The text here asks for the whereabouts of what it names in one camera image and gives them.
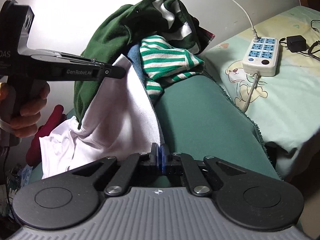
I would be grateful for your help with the green white striped shirt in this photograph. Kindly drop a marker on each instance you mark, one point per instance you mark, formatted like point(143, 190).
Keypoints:
point(164, 65)

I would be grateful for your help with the black charger adapter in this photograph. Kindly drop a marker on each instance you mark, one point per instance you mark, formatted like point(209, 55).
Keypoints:
point(296, 43)

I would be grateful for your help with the blue knit garment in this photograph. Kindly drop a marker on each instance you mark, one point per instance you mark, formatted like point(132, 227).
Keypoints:
point(135, 58)

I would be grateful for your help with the white power strip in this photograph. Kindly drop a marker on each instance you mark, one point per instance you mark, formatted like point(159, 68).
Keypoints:
point(262, 57)

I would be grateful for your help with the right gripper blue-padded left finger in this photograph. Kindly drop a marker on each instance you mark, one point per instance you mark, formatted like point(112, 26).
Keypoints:
point(140, 167)

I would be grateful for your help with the white polo shirt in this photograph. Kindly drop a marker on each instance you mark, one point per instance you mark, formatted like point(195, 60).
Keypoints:
point(119, 121)

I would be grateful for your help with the blue white patterned cloth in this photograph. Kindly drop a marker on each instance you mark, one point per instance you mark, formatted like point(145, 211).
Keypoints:
point(26, 176)

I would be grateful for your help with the person's left hand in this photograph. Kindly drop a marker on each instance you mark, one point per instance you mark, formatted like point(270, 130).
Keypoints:
point(25, 125)

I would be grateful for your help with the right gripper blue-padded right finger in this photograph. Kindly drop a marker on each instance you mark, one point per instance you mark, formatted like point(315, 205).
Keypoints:
point(181, 166)

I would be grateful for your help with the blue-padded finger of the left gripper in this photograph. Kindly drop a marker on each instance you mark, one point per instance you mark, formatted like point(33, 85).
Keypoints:
point(77, 58)
point(108, 70)

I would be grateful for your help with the folded dark red sweater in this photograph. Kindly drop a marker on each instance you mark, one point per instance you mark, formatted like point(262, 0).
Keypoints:
point(33, 155)

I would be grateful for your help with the dark green knit sweater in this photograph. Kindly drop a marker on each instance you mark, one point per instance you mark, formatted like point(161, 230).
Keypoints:
point(132, 23)

